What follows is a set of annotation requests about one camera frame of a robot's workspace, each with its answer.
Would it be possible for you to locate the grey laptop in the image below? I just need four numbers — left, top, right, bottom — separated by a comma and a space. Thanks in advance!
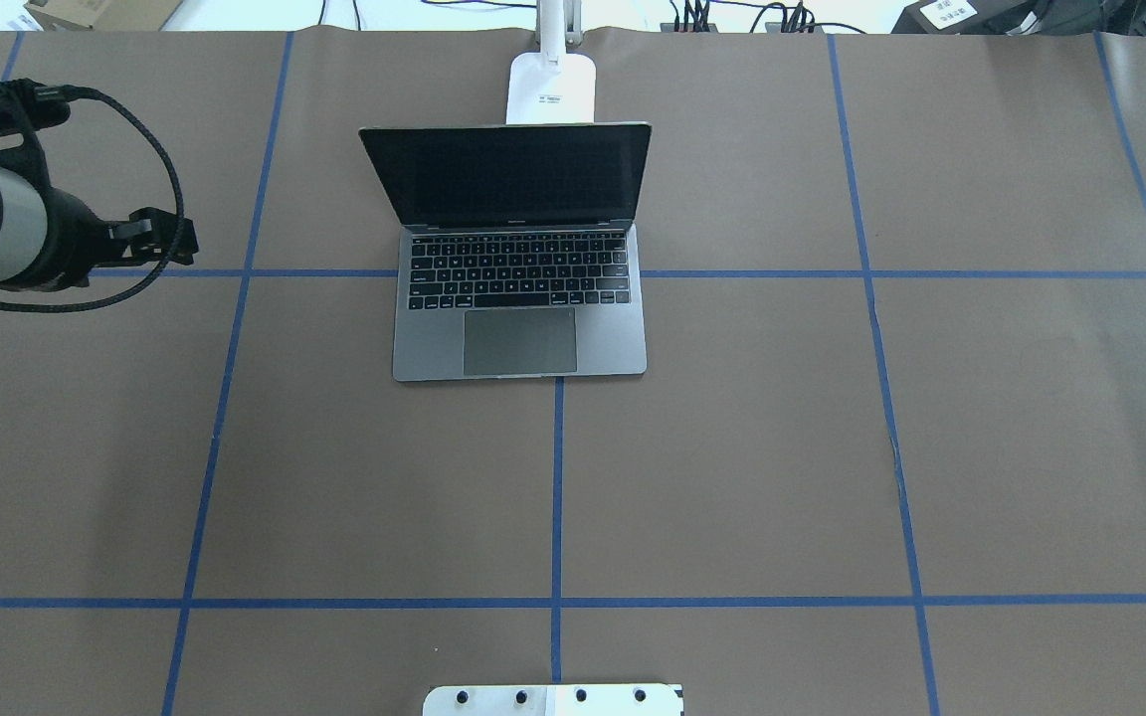
358, 121, 654, 384

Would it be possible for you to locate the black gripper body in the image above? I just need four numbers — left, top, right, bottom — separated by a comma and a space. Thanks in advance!
88, 207, 199, 268

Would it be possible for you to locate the black usb hub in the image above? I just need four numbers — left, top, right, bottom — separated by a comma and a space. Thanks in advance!
660, 1, 717, 36

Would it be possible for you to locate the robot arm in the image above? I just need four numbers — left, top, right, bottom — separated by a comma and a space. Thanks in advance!
0, 167, 201, 291

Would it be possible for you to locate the black camera cable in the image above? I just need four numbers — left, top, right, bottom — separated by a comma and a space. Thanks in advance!
0, 85, 188, 315

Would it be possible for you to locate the brown paper table cover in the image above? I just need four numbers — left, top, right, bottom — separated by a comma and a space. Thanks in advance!
0, 27, 1146, 715

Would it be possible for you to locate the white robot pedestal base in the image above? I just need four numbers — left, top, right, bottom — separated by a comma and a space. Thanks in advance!
419, 683, 686, 715

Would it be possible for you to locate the cardboard box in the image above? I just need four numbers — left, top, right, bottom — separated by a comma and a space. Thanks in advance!
23, 0, 182, 32

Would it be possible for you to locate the white desk lamp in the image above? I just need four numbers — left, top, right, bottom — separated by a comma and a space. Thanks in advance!
504, 1, 597, 125

